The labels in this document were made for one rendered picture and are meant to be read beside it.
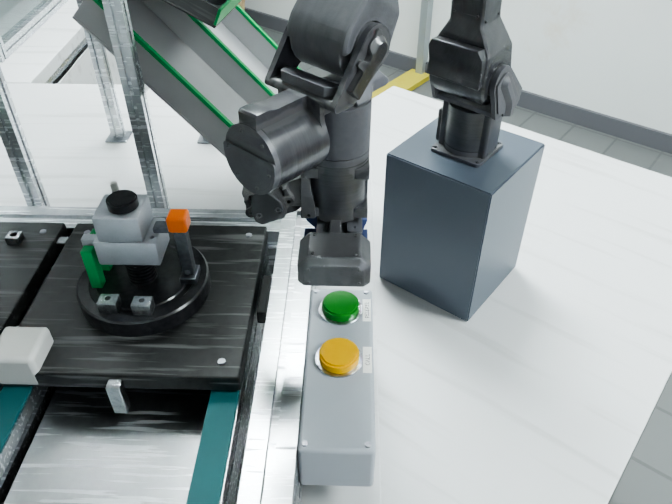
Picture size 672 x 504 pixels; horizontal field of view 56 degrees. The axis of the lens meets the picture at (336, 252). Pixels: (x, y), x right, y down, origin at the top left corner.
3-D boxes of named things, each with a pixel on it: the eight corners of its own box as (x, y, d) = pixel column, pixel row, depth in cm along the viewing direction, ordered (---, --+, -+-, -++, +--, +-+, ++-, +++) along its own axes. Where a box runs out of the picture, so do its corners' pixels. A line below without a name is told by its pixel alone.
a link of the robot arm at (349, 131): (349, 44, 55) (272, 76, 50) (401, 61, 52) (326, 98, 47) (347, 116, 59) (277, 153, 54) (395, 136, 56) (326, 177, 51)
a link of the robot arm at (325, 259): (370, 98, 62) (308, 97, 62) (374, 206, 48) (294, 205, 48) (367, 169, 67) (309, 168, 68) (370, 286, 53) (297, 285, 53)
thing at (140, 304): (156, 305, 65) (153, 295, 64) (152, 316, 64) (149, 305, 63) (136, 305, 65) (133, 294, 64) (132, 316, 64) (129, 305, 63)
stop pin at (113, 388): (131, 403, 63) (122, 378, 61) (128, 413, 62) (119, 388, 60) (117, 403, 63) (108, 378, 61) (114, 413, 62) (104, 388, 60)
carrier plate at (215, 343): (268, 238, 80) (266, 224, 78) (241, 391, 61) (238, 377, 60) (81, 234, 80) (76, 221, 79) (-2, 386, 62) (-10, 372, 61)
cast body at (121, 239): (170, 239, 68) (158, 185, 63) (161, 266, 64) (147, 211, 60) (93, 238, 68) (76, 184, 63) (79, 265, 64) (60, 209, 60)
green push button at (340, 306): (358, 302, 71) (359, 289, 69) (358, 328, 68) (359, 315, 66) (323, 301, 71) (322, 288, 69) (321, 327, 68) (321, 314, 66)
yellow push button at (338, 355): (358, 349, 65) (359, 336, 64) (358, 380, 62) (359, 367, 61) (320, 349, 65) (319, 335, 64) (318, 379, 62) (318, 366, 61)
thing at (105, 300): (122, 303, 65) (119, 293, 64) (118, 314, 64) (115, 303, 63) (103, 303, 65) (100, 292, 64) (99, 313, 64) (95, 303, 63)
